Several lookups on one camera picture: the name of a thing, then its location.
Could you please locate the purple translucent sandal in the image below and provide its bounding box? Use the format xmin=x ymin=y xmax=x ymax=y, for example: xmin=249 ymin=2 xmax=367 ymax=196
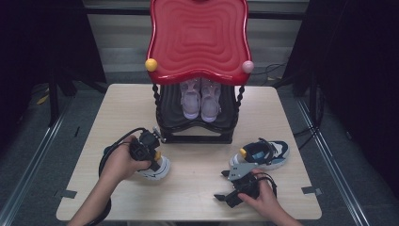
xmin=179 ymin=77 xmax=202 ymax=121
xmin=199 ymin=77 xmax=223 ymax=123

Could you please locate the black metal stand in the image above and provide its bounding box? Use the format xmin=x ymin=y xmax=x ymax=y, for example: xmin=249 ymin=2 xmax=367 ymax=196
xmin=46 ymin=67 xmax=108 ymax=127
xmin=272 ymin=70 xmax=328 ymax=128

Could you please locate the red and black shoe rack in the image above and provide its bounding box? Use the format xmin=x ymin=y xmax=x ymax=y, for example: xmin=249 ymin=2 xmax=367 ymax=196
xmin=144 ymin=0 xmax=255 ymax=145

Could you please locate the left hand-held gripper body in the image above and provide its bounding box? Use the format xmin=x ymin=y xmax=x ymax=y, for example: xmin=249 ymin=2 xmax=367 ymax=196
xmin=129 ymin=125 xmax=167 ymax=164

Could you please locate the metal floor rail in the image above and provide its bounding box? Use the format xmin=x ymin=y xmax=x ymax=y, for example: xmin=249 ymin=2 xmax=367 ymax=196
xmin=0 ymin=102 xmax=72 ymax=226
xmin=295 ymin=97 xmax=373 ymax=226

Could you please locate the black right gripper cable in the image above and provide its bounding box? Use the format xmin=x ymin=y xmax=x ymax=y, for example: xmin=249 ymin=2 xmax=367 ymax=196
xmin=253 ymin=171 xmax=279 ymax=198

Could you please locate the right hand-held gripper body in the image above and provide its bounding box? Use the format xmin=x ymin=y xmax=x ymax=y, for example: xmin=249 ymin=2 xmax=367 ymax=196
xmin=226 ymin=162 xmax=262 ymax=209

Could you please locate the grey tape piece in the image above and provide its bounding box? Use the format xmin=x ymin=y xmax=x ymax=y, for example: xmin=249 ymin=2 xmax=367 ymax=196
xmin=60 ymin=189 xmax=78 ymax=200
xmin=301 ymin=186 xmax=324 ymax=196

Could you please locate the person's left hand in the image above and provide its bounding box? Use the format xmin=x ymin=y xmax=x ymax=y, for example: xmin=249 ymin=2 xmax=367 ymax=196
xmin=99 ymin=135 xmax=152 ymax=190

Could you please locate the person's right hand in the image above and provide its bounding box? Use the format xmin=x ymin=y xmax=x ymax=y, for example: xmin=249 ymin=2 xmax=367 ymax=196
xmin=237 ymin=169 xmax=280 ymax=221

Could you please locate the navy and white sneaker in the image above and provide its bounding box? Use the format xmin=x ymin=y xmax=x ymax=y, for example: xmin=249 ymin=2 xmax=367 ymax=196
xmin=103 ymin=144 xmax=171 ymax=182
xmin=229 ymin=137 xmax=291 ymax=172

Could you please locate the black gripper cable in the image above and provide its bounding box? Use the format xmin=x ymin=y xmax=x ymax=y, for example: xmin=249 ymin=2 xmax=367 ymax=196
xmin=253 ymin=171 xmax=279 ymax=198
xmin=90 ymin=126 xmax=149 ymax=226

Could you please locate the black floor cable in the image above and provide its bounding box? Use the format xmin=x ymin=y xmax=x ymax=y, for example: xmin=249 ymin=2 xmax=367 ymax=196
xmin=293 ymin=123 xmax=322 ymax=151
xmin=250 ymin=59 xmax=290 ymax=78

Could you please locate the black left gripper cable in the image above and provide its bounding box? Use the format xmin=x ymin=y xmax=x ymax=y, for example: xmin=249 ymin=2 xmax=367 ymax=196
xmin=90 ymin=126 xmax=149 ymax=226

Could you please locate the dark curtain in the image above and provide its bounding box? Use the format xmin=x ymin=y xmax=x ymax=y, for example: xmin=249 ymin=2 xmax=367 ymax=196
xmin=0 ymin=0 xmax=108 ymax=153
xmin=281 ymin=0 xmax=399 ymax=201

